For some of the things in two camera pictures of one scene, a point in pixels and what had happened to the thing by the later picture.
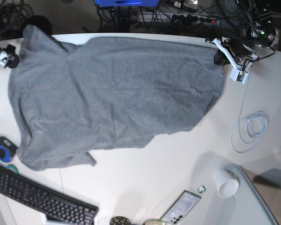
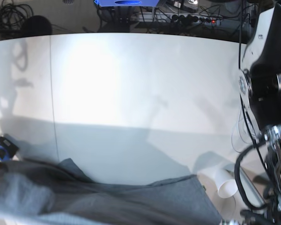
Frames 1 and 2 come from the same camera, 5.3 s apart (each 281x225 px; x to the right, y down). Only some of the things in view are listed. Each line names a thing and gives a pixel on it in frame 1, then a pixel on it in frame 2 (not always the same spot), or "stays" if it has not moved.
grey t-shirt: (68, 100) to (53, 191)
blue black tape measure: (4, 150) stays
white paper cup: (226, 183) stays
